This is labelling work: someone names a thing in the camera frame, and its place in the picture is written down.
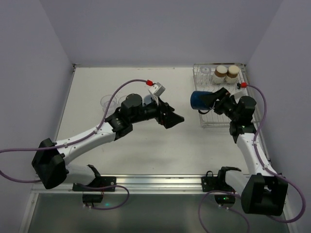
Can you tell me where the brown banded cup right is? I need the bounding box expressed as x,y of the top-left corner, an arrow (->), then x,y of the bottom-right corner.
225,65 -> 240,84

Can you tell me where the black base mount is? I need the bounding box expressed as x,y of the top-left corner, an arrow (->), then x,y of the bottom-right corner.
201,166 -> 241,207
72,165 -> 117,208

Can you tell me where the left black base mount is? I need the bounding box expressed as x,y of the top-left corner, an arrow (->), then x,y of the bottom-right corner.
72,165 -> 117,208

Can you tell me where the white ceramic footed cup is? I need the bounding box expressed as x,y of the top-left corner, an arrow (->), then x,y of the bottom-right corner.
143,95 -> 153,106

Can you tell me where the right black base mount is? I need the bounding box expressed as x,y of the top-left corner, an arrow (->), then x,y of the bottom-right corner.
201,166 -> 241,207

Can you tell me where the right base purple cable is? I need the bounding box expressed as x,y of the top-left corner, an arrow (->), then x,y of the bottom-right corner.
198,190 -> 251,233

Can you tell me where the clear glass rack back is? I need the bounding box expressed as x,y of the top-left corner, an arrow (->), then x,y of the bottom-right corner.
196,66 -> 210,85

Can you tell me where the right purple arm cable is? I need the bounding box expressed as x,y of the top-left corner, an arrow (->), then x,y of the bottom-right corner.
237,82 -> 307,223

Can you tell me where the brown banded cup left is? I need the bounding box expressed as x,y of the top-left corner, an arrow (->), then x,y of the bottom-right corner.
212,65 -> 227,84

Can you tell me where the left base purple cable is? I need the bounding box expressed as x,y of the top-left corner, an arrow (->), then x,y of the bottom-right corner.
84,184 -> 129,210

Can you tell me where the aluminium mounting rail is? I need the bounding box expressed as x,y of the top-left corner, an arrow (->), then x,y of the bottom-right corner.
31,172 -> 217,195

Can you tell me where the brown banded cup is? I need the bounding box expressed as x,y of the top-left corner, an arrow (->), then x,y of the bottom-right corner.
225,65 -> 240,84
212,65 -> 227,84

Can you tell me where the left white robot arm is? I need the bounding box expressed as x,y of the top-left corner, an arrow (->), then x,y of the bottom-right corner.
32,94 -> 184,190

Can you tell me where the clear faceted glass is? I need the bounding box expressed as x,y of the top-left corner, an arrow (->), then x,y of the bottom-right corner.
118,95 -> 127,107

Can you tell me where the wire dish rack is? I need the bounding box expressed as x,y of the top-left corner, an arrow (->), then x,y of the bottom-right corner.
192,62 -> 260,129

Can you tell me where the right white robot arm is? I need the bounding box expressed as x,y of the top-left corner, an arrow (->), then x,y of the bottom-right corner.
191,88 -> 288,216

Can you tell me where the dark blue mug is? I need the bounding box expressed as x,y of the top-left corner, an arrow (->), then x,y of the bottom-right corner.
190,91 -> 209,115

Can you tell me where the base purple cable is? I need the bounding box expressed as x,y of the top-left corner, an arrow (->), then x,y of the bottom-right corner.
198,190 -> 251,233
84,184 -> 129,210

